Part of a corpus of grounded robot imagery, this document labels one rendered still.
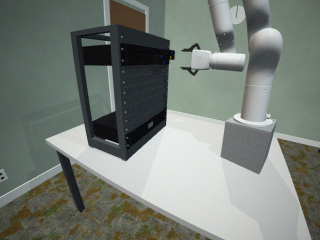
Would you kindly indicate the dark grey server rack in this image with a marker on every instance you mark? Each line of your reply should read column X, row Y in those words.
column 140, row 92

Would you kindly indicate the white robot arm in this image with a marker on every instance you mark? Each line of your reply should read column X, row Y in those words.
column 265, row 52

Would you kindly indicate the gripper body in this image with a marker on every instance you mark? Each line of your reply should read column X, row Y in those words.
column 201, row 60

